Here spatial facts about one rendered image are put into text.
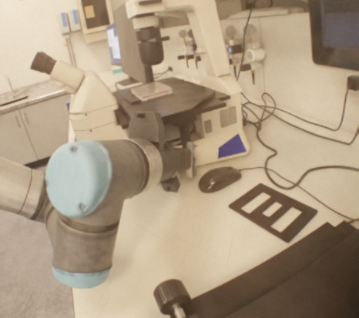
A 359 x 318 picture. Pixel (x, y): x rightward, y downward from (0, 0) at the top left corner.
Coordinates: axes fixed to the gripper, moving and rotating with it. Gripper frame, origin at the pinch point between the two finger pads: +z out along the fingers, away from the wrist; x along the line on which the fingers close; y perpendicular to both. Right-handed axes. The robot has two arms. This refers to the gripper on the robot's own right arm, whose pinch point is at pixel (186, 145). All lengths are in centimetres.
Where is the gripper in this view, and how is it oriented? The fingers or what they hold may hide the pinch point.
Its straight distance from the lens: 61.5
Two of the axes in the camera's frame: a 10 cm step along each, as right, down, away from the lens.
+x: 9.1, 0.3, -4.1
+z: 4.1, -0.2, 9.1
